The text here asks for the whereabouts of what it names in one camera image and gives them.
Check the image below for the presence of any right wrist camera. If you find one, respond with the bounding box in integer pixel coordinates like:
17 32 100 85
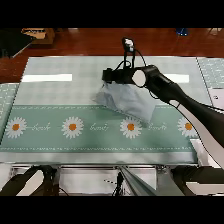
121 36 136 70

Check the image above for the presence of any brown cardboard box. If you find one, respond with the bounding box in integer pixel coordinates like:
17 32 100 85
21 27 56 46

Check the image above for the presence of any black cable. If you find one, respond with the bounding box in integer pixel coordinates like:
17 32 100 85
111 171 127 197
133 47 149 68

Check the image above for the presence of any light blue shirt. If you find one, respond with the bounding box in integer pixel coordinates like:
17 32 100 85
94 82 158 125

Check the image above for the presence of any silver frame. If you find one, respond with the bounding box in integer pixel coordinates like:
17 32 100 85
0 162 224 197

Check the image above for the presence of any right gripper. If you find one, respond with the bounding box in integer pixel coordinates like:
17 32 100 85
101 67 135 86

